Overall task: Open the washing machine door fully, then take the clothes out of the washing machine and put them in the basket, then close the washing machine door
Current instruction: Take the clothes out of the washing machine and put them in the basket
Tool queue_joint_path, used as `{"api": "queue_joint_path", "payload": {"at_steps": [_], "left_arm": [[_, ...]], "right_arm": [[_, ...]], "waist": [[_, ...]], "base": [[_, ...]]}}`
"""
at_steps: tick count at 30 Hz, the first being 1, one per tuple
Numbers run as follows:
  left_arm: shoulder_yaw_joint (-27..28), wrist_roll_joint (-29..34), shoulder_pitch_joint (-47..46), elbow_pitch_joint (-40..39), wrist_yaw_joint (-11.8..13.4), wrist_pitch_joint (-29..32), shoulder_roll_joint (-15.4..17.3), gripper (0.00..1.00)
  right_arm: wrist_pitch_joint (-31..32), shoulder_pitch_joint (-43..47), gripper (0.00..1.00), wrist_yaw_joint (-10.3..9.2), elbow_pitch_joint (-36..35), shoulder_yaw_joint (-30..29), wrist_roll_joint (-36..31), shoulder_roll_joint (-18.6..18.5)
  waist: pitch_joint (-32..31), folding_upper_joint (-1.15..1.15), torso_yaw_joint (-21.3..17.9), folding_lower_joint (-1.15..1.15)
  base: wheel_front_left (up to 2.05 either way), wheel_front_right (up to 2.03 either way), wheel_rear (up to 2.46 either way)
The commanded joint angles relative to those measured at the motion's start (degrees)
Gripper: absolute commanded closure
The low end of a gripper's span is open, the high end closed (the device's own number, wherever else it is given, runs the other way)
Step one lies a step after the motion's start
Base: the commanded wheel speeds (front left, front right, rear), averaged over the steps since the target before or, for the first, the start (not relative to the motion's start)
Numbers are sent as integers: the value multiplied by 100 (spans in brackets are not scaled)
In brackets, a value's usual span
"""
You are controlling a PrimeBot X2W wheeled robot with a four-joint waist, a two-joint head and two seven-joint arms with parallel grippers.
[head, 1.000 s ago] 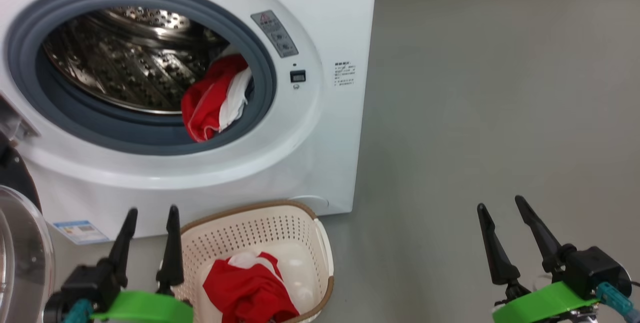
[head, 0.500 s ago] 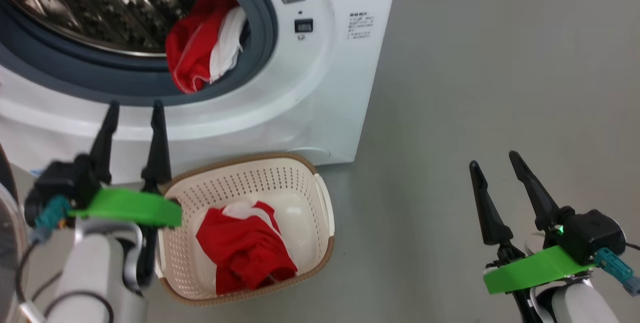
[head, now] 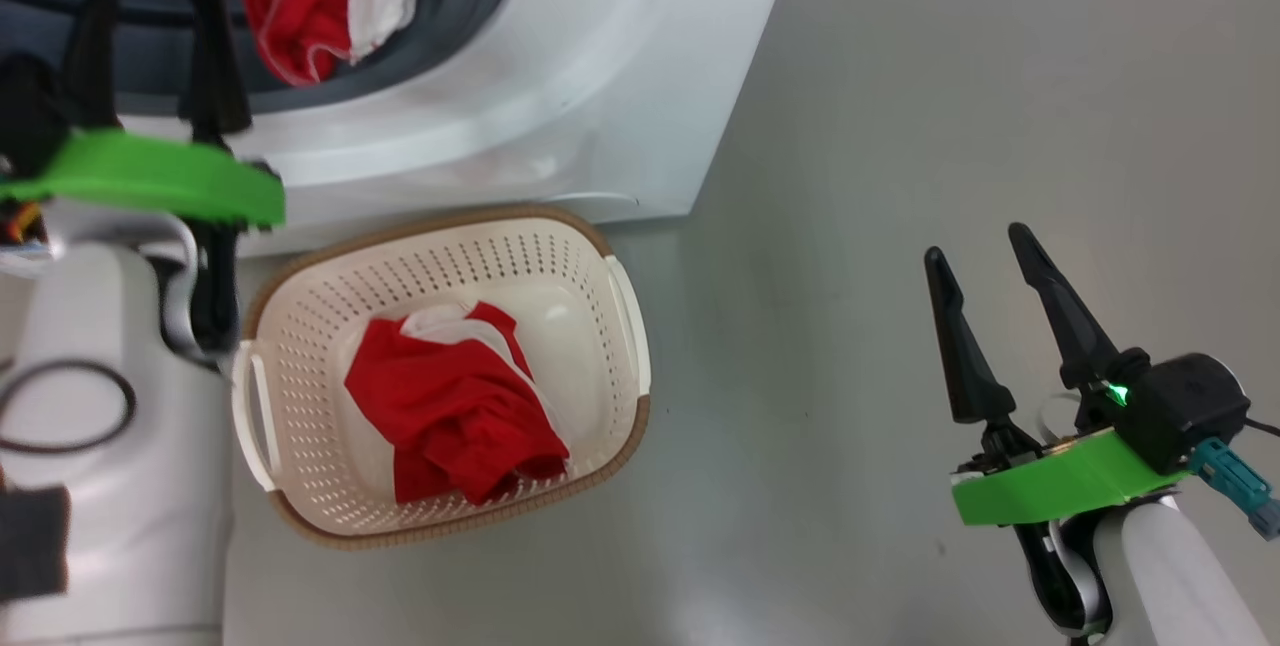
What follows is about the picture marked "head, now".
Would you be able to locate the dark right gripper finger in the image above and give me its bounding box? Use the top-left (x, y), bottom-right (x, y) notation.
top-left (924, 246), bottom-right (1017, 426)
top-left (1008, 222), bottom-right (1122, 393)

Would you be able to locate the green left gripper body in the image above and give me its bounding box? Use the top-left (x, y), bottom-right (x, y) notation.
top-left (0, 129), bottom-right (287, 352)

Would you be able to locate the teal cable connector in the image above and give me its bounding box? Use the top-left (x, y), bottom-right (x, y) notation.
top-left (1188, 438), bottom-right (1280, 541)

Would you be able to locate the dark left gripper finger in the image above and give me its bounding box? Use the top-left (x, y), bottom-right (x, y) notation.
top-left (178, 0), bottom-right (252, 141)
top-left (65, 0), bottom-right (123, 130)

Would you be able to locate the cream perforated basket brown rim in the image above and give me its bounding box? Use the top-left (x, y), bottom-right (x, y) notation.
top-left (232, 206), bottom-right (652, 550)

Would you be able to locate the white front-load washing machine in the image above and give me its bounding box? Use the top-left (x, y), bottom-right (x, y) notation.
top-left (0, 0), bottom-right (806, 259)

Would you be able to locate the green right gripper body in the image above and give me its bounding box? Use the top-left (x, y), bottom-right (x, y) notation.
top-left (952, 381), bottom-right (1193, 528)

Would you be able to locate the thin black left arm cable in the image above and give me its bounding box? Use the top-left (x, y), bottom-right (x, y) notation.
top-left (0, 359), bottom-right (137, 455)

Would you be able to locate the black left arm strap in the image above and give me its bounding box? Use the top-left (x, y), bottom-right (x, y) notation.
top-left (0, 486), bottom-right (72, 603)

